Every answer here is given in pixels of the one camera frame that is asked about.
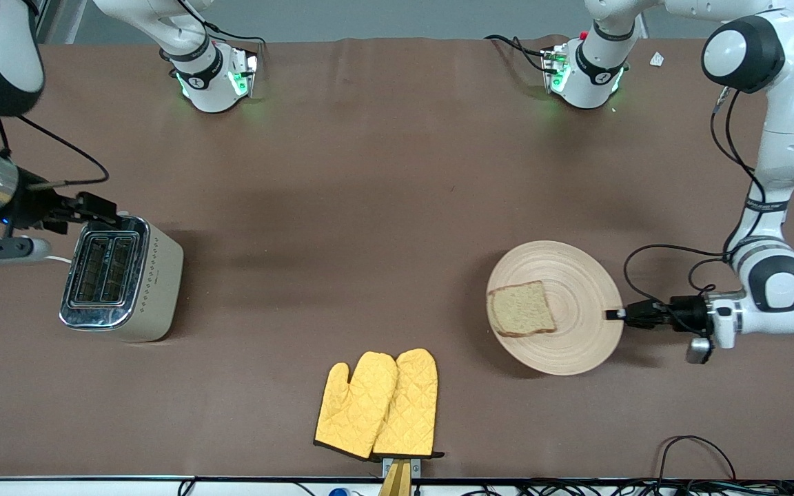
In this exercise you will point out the brown table cover cloth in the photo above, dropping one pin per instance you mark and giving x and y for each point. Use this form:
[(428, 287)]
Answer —
[(397, 172)]

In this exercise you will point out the white paper scrap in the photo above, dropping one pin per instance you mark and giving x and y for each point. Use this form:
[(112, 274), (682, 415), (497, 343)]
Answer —
[(657, 59)]

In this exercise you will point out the wooden stick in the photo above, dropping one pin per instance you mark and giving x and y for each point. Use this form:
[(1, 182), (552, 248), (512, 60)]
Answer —
[(397, 482)]

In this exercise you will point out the round wooden plate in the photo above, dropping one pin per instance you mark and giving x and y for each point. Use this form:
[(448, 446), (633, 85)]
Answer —
[(576, 331)]

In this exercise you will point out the aluminium frame profile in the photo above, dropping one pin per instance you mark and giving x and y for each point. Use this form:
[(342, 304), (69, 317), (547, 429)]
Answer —
[(42, 14)]

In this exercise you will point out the bread slice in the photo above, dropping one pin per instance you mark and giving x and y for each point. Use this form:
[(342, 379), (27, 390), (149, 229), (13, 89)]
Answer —
[(522, 310)]

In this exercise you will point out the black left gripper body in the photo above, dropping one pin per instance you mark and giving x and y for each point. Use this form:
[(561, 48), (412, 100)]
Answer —
[(685, 308)]

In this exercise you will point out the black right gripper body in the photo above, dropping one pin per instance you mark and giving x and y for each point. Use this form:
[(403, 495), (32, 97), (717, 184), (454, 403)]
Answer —
[(30, 209)]

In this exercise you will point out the blue cap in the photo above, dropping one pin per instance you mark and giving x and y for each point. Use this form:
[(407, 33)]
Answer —
[(339, 492)]

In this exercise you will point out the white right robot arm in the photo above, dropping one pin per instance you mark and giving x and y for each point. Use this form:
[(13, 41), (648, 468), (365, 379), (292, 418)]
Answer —
[(7, 41)]

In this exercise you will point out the grey metal bracket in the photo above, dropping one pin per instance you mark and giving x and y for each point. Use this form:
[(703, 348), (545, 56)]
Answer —
[(416, 465)]

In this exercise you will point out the yellow quilted oven mitt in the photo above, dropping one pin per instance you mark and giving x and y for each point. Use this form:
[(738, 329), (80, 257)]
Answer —
[(355, 406), (411, 406)]

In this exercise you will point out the cream and chrome toaster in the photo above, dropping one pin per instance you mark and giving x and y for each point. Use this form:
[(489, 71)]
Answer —
[(152, 289)]

